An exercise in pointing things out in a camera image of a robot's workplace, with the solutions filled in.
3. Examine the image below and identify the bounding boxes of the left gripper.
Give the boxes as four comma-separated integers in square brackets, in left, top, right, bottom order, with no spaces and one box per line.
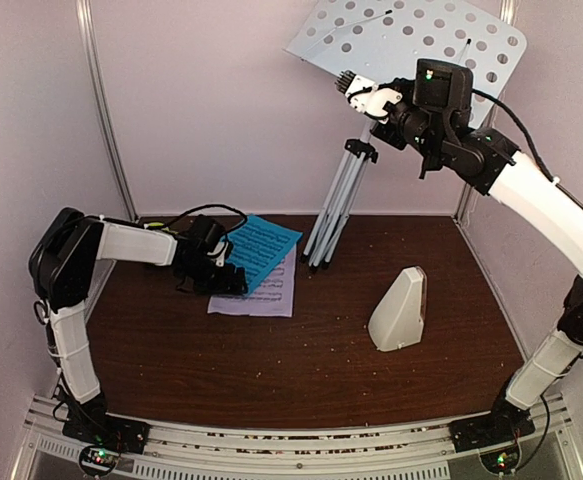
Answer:
[181,256,246,296]

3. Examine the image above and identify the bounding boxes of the blue sheet music page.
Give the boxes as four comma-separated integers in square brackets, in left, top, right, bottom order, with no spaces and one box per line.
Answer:
[228,215,302,295]

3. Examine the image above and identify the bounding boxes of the white perforated music stand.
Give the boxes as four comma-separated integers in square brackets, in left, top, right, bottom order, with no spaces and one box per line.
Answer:
[286,1,527,270]

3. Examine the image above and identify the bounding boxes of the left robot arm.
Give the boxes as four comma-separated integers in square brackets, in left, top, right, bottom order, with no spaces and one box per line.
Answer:
[28,207,248,444]

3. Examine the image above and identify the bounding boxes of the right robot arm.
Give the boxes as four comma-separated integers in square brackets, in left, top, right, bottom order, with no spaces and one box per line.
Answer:
[365,58,583,442]

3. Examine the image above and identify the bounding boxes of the lilac sheet music page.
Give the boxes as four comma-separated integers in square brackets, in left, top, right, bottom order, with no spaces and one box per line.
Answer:
[207,248,297,318]

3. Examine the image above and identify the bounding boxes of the white metronome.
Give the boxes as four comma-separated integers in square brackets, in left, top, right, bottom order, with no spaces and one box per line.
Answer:
[367,266,427,352]

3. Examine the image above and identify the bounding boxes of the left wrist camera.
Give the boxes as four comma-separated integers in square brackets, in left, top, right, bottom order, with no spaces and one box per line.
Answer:
[208,240,233,267]

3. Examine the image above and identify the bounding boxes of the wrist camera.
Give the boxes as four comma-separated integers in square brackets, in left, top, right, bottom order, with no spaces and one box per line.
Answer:
[335,70,402,124]
[208,240,233,267]

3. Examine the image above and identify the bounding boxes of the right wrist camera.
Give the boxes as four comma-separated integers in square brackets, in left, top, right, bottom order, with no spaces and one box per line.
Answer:
[335,70,402,124]

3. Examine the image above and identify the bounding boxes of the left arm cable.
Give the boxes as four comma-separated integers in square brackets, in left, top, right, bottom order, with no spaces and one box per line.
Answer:
[165,203,250,241]

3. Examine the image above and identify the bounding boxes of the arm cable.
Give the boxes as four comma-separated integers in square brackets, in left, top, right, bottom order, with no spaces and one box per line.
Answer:
[470,87,557,184]
[165,203,250,241]

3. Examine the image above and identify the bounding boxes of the right aluminium corner post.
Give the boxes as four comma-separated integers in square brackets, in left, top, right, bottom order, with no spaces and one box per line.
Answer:
[454,183,477,226]

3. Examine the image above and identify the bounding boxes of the aluminium corner post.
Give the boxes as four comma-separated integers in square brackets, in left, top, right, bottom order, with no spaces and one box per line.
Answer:
[75,0,139,221]
[454,183,477,226]

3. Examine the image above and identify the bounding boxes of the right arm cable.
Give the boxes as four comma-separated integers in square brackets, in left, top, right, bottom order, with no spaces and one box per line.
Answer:
[470,87,557,184]

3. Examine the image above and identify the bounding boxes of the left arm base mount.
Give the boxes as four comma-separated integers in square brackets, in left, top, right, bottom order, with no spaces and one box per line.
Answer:
[62,416,150,477]

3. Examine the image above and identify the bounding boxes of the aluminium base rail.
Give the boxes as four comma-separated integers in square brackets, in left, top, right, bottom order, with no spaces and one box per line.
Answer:
[7,395,583,479]

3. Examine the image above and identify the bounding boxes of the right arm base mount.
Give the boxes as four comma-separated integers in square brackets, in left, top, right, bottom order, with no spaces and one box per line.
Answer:
[449,414,535,476]

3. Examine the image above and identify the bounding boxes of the left aluminium corner post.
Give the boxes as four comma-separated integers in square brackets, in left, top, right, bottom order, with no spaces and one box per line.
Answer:
[75,0,139,221]

